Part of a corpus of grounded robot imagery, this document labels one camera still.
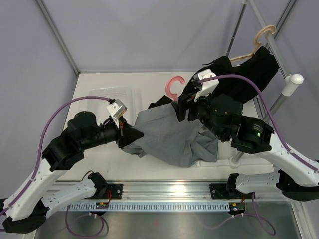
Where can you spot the silver clothes rack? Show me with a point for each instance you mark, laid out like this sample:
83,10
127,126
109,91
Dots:
251,29

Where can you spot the pink plastic hanger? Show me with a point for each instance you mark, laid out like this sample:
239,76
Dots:
174,87

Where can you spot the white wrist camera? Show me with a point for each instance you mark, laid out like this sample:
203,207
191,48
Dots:
116,109
205,88

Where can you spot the white slotted cable duct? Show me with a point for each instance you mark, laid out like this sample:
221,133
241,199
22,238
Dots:
150,207

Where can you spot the grey shirt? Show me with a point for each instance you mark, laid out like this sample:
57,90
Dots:
180,144

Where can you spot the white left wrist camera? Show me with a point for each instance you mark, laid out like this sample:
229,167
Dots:
116,109

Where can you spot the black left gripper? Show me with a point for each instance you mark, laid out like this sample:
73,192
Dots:
126,134

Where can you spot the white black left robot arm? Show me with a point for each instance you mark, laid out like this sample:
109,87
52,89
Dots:
33,208

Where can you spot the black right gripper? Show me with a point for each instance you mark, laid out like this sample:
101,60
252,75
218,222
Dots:
180,107

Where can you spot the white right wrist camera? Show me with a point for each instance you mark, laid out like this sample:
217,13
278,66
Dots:
205,88

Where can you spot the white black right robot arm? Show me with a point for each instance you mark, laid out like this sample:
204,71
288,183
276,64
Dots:
297,178

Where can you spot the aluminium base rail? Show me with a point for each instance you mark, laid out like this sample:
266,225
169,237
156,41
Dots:
164,191

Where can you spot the white plastic basket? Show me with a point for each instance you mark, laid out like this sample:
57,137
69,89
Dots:
125,94

